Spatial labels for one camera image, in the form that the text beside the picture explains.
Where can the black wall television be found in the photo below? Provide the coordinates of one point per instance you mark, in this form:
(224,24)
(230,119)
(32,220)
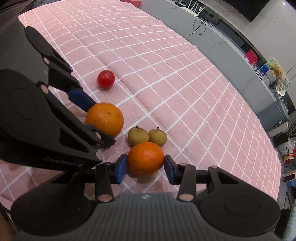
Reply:
(250,9)

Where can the orange mandarin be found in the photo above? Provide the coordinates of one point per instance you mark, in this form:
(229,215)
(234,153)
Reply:
(105,117)
(145,158)

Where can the red box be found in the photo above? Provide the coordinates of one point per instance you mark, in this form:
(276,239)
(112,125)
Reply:
(251,57)

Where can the orange mandarin back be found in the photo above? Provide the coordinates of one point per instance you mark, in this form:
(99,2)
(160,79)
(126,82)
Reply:
(105,117)

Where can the teddy bear gift box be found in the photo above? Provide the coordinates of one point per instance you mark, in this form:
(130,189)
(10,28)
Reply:
(274,78)

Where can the white wifi router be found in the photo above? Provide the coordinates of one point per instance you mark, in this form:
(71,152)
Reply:
(194,8)

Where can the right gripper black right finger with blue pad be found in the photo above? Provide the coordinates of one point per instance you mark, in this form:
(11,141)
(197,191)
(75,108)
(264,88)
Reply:
(186,176)

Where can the red cherry tomato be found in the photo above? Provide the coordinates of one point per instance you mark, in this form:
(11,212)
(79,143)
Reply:
(105,79)

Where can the grey cylindrical trash bin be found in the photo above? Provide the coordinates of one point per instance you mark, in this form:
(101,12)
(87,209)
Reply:
(273,116)

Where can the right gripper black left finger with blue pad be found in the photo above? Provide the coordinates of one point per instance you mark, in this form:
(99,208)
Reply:
(106,174)

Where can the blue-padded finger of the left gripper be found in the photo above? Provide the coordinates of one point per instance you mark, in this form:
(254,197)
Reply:
(60,72)

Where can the pink checkered tablecloth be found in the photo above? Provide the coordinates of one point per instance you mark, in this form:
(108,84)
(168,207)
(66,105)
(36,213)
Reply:
(161,80)

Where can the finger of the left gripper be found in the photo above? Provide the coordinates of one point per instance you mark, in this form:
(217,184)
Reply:
(98,138)

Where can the potted long-leaf plant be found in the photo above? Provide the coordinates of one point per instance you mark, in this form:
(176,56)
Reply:
(284,137)

